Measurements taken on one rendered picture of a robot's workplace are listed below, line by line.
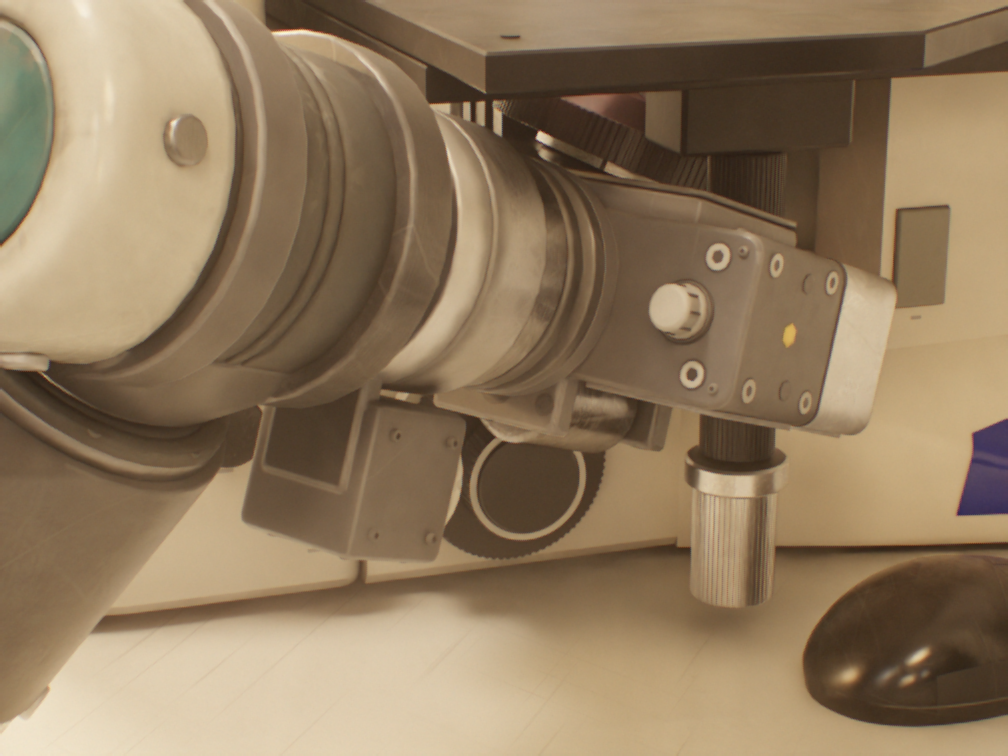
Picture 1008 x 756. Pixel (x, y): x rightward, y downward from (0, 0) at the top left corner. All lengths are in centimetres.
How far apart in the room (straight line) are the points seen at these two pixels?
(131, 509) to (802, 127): 26
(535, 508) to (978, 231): 20
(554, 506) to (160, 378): 24
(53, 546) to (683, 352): 17
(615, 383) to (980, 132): 25
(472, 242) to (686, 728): 19
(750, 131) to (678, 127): 2
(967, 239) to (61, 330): 41
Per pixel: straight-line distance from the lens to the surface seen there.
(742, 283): 51
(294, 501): 50
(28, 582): 46
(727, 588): 66
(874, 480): 73
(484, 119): 85
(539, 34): 52
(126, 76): 39
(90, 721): 62
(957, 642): 62
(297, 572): 68
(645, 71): 50
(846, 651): 62
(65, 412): 44
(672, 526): 72
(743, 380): 51
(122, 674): 65
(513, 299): 49
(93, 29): 40
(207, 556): 67
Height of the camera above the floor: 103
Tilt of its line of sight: 17 degrees down
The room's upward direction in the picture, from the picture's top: straight up
